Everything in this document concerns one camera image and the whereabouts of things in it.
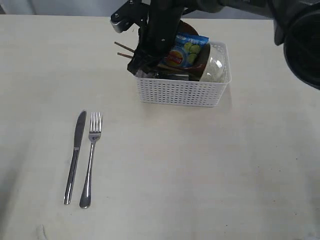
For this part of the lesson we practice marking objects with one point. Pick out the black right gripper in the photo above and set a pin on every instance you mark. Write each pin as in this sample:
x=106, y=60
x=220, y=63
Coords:
x=154, y=43

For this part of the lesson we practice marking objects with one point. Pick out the wooden chopstick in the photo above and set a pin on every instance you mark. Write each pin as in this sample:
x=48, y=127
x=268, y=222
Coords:
x=124, y=47
x=124, y=55

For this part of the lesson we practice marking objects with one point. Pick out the silver metal fork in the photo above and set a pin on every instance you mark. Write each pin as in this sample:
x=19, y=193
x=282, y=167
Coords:
x=95, y=131

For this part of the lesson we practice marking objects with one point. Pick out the silver table knife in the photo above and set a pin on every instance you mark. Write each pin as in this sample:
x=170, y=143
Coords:
x=78, y=136

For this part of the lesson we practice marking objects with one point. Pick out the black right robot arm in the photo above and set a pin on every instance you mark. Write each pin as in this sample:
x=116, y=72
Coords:
x=296, y=27

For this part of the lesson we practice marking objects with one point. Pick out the brown round plate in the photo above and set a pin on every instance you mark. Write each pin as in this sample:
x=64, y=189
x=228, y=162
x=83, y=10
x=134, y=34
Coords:
x=185, y=28

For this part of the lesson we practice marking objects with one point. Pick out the blue chips snack bag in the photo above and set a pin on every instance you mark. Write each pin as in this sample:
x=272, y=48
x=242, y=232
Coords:
x=185, y=51

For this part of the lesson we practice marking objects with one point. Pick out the clear drinking glass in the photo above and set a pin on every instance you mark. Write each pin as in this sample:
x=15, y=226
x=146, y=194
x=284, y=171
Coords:
x=172, y=76

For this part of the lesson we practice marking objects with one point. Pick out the dark brown wooden spoon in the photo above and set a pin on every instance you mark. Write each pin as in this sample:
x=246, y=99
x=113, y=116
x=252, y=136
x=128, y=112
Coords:
x=197, y=68

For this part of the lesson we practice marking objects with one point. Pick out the white perforated plastic basket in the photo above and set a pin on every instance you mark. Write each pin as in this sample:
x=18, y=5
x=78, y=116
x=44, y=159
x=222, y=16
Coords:
x=183, y=92

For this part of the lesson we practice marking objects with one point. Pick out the speckled white bowl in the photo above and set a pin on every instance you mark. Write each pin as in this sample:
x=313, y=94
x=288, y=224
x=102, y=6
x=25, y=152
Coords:
x=215, y=69

